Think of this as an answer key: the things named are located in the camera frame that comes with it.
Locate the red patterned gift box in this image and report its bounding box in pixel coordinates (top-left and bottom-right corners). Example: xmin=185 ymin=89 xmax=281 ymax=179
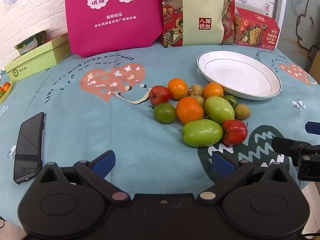
xmin=160 ymin=0 xmax=237 ymax=48

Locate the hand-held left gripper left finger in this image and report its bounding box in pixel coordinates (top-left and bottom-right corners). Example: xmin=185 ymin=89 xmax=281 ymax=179
xmin=35 ymin=150 xmax=132 ymax=203

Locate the small yellow-green dish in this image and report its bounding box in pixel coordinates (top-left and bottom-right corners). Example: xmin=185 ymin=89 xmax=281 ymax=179
xmin=0 ymin=81 xmax=13 ymax=105

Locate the black smartphone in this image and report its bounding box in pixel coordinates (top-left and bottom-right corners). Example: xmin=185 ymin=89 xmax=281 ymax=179
xmin=13 ymin=112 xmax=46 ymax=185

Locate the red wax apple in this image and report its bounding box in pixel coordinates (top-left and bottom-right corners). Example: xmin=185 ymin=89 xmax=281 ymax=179
xmin=222 ymin=120 xmax=248 ymax=146
xmin=149 ymin=85 xmax=172 ymax=105

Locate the green patterned bowl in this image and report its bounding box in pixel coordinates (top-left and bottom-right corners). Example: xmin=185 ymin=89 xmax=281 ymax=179
xmin=14 ymin=29 xmax=48 ymax=55

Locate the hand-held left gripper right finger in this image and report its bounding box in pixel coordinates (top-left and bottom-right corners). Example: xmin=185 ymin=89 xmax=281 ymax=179
xmin=197 ymin=150 xmax=300 ymax=203

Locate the pink fabric bag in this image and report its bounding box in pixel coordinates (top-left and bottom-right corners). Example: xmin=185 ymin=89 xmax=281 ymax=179
xmin=64 ymin=0 xmax=163 ymax=58

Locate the orange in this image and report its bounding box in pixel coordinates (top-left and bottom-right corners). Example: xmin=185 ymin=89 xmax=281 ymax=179
xmin=202 ymin=82 xmax=224 ymax=100
xmin=176 ymin=96 xmax=204 ymax=125
xmin=167 ymin=78 xmax=188 ymax=100

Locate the green jujube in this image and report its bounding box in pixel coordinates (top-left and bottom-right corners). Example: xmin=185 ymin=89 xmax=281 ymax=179
xmin=204 ymin=96 xmax=235 ymax=125
xmin=182 ymin=119 xmax=223 ymax=147

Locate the brown cardboard box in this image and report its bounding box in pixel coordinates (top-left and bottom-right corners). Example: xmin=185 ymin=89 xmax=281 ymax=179
xmin=309 ymin=51 xmax=320 ymax=80

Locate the brown longan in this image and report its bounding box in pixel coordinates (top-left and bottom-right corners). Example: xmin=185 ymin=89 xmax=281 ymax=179
xmin=188 ymin=84 xmax=203 ymax=97
xmin=234 ymin=104 xmax=248 ymax=120
xmin=189 ymin=95 xmax=205 ymax=107

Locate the printed light blue tablecloth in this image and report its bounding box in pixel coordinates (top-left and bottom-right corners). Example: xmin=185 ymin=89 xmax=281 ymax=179
xmin=0 ymin=42 xmax=320 ymax=230

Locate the small green tomato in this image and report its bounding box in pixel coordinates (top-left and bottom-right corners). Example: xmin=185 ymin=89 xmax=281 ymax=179
xmin=222 ymin=95 xmax=238 ymax=110

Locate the light green cardboard box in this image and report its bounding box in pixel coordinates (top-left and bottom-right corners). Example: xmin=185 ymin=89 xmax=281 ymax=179
xmin=4 ymin=34 xmax=72 ymax=84

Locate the red cracker box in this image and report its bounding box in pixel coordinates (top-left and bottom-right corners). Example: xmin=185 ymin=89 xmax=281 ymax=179
xmin=234 ymin=7 xmax=280 ymax=51

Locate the white plate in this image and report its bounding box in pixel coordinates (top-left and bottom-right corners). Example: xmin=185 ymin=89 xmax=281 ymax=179
xmin=197 ymin=50 xmax=282 ymax=101

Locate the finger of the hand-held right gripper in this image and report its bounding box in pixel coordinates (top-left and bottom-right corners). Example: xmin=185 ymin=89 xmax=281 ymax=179
xmin=271 ymin=136 xmax=320 ymax=181
xmin=305 ymin=121 xmax=320 ymax=134

